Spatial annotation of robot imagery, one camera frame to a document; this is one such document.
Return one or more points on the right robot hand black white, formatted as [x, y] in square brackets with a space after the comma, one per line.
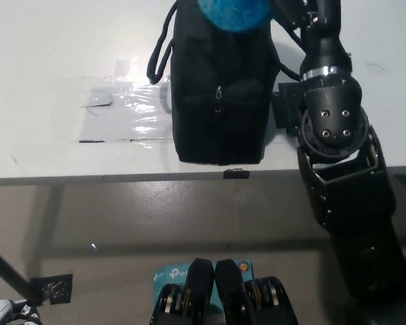
[287, 10]

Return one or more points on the large black tape patch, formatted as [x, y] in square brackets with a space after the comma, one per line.
[287, 108]

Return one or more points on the clear plastic sheet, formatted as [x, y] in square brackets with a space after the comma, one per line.
[71, 149]

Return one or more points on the black table leg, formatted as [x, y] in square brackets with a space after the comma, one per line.
[6, 267]

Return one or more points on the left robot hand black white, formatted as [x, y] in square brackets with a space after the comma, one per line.
[20, 313]

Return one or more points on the small black tape strip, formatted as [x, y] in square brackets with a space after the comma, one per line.
[236, 173]

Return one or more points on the black floor tape square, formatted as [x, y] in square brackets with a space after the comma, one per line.
[54, 289]

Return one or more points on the blue plate stack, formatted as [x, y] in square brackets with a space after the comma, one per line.
[233, 15]

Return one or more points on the teal tp-link box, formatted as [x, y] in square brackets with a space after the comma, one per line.
[169, 276]

